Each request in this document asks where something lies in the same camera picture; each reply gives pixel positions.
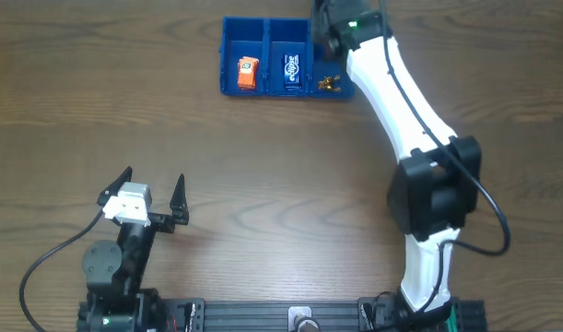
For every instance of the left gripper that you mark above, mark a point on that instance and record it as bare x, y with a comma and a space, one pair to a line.
161, 222

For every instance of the orange candy box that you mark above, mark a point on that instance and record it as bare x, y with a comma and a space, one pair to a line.
252, 59
247, 76

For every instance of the blue candy pack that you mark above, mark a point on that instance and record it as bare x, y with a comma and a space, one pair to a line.
292, 71

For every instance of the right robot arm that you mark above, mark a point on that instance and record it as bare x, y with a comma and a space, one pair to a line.
391, 92

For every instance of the blue tray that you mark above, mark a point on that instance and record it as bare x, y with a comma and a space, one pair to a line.
275, 69

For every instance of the mounting rail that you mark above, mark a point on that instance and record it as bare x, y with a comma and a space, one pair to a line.
253, 316

